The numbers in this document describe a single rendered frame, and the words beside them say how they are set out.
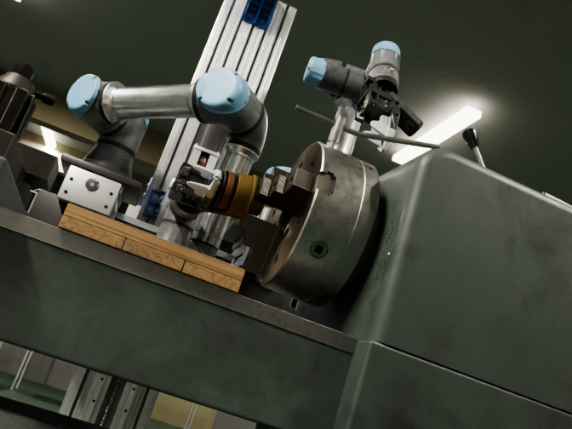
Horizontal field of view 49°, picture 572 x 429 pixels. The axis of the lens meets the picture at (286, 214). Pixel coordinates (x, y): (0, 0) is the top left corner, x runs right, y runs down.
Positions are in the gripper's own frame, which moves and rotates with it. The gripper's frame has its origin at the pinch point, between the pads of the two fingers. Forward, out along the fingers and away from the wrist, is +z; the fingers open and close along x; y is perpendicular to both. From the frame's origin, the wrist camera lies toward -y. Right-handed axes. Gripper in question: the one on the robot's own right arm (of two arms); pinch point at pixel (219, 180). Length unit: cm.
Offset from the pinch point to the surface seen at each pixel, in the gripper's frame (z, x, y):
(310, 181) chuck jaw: 9.9, 3.3, -14.7
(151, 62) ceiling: -401, 202, 43
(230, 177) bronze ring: 0.4, 1.3, -1.8
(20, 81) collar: -7.4, 5.6, 41.5
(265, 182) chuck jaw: 2.6, 2.3, -8.3
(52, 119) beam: -564, 171, 123
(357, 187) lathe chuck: 11.5, 5.2, -23.3
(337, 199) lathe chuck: 12.3, 1.2, -20.0
